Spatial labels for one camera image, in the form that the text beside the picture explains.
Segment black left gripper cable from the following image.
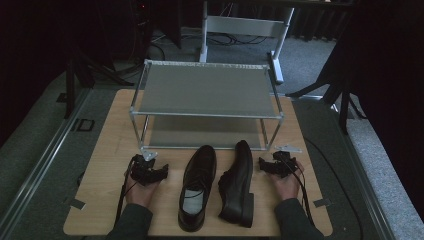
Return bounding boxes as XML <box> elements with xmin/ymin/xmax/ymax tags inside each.
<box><xmin>114</xmin><ymin>154</ymin><xmax>140</xmax><ymax>229</ymax></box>

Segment grey two-tier shoe rack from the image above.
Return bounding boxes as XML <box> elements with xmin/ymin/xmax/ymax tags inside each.
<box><xmin>128</xmin><ymin>59</ymin><xmax>285</xmax><ymax>153</ymax></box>

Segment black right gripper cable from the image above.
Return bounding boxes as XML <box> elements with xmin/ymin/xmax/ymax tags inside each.
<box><xmin>281</xmin><ymin>155</ymin><xmax>316</xmax><ymax>226</ymax></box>

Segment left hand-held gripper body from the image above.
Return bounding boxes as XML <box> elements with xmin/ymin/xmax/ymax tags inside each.
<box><xmin>129</xmin><ymin>148</ymin><xmax>160</xmax><ymax>187</ymax></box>

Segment person's right hand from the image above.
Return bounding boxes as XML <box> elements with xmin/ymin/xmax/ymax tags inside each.
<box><xmin>269</xmin><ymin>160</ymin><xmax>305</xmax><ymax>202</ymax></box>

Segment metal floor rail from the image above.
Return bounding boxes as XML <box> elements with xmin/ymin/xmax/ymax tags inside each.
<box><xmin>328</xmin><ymin>99</ymin><xmax>398</xmax><ymax>240</ymax></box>
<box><xmin>0</xmin><ymin>87</ymin><xmax>93</xmax><ymax>235</ymax></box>

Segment person's left hand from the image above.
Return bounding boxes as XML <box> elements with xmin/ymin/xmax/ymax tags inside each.
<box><xmin>124</xmin><ymin>165</ymin><xmax>160</xmax><ymax>210</ymax></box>

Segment black tripod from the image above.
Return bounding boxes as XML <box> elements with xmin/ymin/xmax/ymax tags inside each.
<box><xmin>63</xmin><ymin>46</ymin><xmax>135</xmax><ymax>120</ymax></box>
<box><xmin>285</xmin><ymin>39</ymin><xmax>368</xmax><ymax>136</ymax></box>

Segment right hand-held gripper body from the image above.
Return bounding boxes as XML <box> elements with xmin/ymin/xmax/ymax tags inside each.
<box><xmin>271</xmin><ymin>144</ymin><xmax>303</xmax><ymax>179</ymax></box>

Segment black leather shoe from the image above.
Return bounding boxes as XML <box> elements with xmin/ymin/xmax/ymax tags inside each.
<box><xmin>217</xmin><ymin>139</ymin><xmax>255</xmax><ymax>229</ymax></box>
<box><xmin>177</xmin><ymin>144</ymin><xmax>218</xmax><ymax>233</ymax></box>

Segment white metal stand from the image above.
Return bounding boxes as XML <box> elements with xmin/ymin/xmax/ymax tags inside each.
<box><xmin>198</xmin><ymin>0</ymin><xmax>296</xmax><ymax>85</ymax></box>

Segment long black floor cable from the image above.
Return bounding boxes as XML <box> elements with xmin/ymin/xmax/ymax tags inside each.
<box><xmin>302</xmin><ymin>135</ymin><xmax>365</xmax><ymax>240</ymax></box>

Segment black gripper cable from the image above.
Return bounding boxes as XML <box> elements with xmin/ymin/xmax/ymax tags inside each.
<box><xmin>114</xmin><ymin>154</ymin><xmax>140</xmax><ymax>229</ymax></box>
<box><xmin>281</xmin><ymin>155</ymin><xmax>316</xmax><ymax>226</ymax></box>

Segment black floor cables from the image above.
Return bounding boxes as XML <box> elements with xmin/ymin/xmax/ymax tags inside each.
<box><xmin>181</xmin><ymin>30</ymin><xmax>269</xmax><ymax>47</ymax></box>

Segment grey tape piece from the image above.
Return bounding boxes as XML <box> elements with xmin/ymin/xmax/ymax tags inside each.
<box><xmin>312</xmin><ymin>197</ymin><xmax>333</xmax><ymax>208</ymax></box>
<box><xmin>67</xmin><ymin>197</ymin><xmax>87</xmax><ymax>211</ymax></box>

